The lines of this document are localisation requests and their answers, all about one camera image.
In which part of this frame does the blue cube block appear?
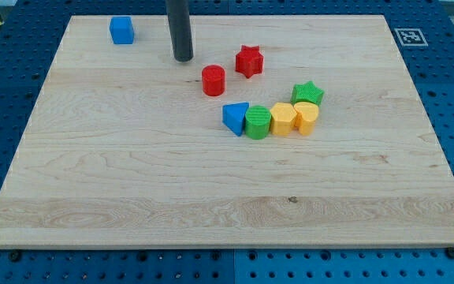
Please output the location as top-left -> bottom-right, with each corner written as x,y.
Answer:
109,16 -> 134,45

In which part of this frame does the blue triangle block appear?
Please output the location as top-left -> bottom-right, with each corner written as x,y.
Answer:
222,102 -> 249,136

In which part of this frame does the green cylinder block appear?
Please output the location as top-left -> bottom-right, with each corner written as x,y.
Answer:
245,105 -> 272,140

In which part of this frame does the light wooden board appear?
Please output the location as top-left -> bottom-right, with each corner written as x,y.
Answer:
0,15 -> 454,250

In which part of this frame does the yellow hexagon block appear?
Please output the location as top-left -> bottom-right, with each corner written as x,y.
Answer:
270,103 -> 297,136

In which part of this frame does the red cylinder block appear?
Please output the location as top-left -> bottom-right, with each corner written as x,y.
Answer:
201,65 -> 225,96

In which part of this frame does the yellow heart block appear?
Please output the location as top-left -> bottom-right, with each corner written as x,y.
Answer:
293,102 -> 319,136

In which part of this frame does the red star block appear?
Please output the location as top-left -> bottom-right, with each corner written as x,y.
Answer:
235,45 -> 264,79

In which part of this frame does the green star block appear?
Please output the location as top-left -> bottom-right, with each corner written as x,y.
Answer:
291,81 -> 325,106

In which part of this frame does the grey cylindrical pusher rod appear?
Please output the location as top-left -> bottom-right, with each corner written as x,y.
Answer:
166,0 -> 193,62

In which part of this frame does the white fiducial marker tag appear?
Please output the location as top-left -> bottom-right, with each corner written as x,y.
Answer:
394,28 -> 428,47

